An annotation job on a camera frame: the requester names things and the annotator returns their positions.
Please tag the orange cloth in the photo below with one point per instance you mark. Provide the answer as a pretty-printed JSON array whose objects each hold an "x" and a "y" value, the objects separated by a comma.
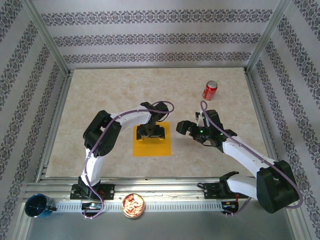
[{"x": 152, "y": 147}]

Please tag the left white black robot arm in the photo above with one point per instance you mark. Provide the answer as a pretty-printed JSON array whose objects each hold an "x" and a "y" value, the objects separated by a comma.
[{"x": 95, "y": 170}]

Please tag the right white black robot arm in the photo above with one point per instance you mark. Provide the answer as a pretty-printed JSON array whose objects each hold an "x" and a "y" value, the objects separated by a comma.
[{"x": 275, "y": 185}]

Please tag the red soda can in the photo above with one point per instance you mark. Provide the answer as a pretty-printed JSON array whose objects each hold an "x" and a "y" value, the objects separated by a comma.
[{"x": 210, "y": 91}]

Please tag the small controller board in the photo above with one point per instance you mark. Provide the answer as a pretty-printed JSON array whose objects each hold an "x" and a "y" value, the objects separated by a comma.
[
  {"x": 230, "y": 205},
  {"x": 91, "y": 205}
]

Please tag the round bowl of red food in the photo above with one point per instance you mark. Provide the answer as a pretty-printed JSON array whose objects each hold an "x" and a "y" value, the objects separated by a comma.
[{"x": 133, "y": 206}]

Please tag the grey metal shelf panel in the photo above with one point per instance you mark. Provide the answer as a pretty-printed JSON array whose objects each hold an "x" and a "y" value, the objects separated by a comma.
[{"x": 160, "y": 227}]

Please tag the blue mug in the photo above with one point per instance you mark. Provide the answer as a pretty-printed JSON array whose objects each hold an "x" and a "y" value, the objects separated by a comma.
[{"x": 37, "y": 206}]

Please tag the aluminium side rail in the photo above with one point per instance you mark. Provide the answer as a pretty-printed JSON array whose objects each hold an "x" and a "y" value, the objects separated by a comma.
[
  {"x": 264, "y": 125},
  {"x": 55, "y": 125}
]

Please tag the aluminium rail under arm bases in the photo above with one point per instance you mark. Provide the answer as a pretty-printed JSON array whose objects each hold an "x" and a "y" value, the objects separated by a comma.
[{"x": 160, "y": 186}]

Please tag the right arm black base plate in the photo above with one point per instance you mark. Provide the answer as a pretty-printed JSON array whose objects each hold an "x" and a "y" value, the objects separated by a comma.
[{"x": 211, "y": 191}]

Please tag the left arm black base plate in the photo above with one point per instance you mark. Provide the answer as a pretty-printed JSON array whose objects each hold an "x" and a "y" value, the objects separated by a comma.
[{"x": 107, "y": 191}]

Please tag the aluminium frame post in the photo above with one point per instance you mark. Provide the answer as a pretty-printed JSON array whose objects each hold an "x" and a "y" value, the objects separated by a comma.
[
  {"x": 49, "y": 37},
  {"x": 268, "y": 37}
]

